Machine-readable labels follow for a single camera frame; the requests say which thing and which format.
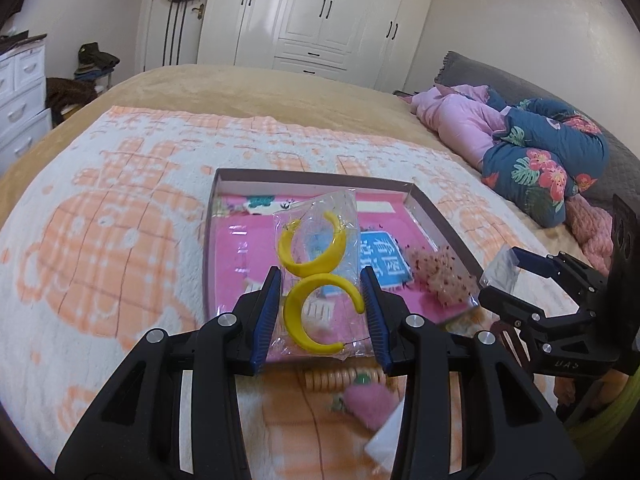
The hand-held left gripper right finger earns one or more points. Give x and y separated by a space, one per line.
374 310

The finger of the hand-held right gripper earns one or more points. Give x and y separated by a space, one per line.
530 261
515 307

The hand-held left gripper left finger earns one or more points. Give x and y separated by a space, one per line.
265 310

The small clear packet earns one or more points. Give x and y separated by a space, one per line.
500 270

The shallow pink-lined box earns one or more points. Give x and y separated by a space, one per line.
240 270

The clear bag of yellow earrings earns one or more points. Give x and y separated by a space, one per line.
310 265

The pink fluffy hair clip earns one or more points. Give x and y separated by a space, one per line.
365 402

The blue printed card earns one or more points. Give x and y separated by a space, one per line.
387 260

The pink knit blanket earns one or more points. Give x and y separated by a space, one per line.
595 230

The pink mesh scrunchie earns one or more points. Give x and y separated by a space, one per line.
440 275

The blue floral quilt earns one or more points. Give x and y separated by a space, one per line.
545 160

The white paper packet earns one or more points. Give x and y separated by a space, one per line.
390 440

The pink jacket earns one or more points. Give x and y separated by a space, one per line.
460 120

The orange and white printed blanket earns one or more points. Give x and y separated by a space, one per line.
125 220

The grey cushion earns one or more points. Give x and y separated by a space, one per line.
470 72

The beige bedspread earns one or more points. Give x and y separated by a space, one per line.
250 90

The dark brown garment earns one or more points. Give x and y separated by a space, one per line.
70 95

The white wardrobe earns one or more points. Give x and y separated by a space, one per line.
320 15

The white door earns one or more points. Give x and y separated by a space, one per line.
155 30

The pile of dark clothes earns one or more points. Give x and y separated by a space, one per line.
97 60

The white drawer unit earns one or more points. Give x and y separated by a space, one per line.
20 95

